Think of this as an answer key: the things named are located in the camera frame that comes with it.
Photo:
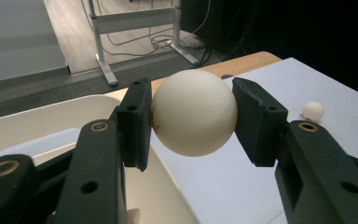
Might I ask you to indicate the white cabinet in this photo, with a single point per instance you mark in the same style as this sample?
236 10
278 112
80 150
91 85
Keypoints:
18 37

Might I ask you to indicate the white metal desk frame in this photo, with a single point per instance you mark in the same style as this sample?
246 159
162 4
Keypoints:
133 21

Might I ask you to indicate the wooden table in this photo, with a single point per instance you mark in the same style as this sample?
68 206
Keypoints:
245 63

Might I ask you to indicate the white plastic storage bin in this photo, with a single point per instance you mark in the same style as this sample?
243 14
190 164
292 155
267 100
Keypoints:
59 115

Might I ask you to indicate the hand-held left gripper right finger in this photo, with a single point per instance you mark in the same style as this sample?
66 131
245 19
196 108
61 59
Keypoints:
261 124

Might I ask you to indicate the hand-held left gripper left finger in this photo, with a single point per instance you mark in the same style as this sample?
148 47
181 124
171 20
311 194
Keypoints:
135 124

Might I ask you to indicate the pale blue table board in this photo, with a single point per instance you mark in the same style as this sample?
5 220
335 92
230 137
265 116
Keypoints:
323 81

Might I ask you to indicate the white ping-pong ball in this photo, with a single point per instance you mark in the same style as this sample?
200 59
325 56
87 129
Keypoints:
194 112
313 110

